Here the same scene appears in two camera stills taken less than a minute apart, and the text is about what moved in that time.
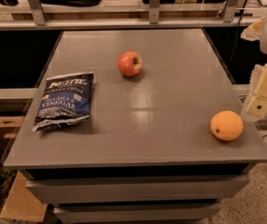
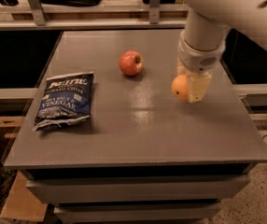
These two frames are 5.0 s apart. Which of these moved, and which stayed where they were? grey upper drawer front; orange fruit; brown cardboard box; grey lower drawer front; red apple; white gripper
Moved: orange fruit; white gripper
Stayed: grey upper drawer front; brown cardboard box; grey lower drawer front; red apple
